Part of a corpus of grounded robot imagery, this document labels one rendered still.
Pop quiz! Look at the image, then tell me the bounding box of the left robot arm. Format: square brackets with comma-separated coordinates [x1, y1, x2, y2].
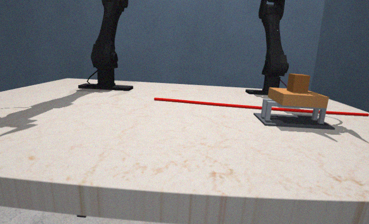
[245, 0, 289, 95]

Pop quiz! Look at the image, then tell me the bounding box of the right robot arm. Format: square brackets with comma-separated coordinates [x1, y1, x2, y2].
[78, 0, 133, 91]

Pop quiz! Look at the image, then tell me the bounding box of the brown wooden block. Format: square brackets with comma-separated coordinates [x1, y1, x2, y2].
[268, 74, 329, 108]

